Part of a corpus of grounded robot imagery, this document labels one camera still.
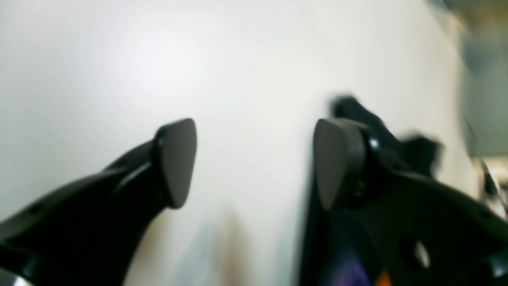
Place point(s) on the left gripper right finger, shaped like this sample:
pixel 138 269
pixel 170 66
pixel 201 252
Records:
pixel 426 233

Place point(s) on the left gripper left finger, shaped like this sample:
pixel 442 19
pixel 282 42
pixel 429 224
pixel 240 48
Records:
pixel 86 232

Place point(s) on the black T-shirt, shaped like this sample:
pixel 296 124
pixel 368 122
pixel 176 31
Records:
pixel 336 249

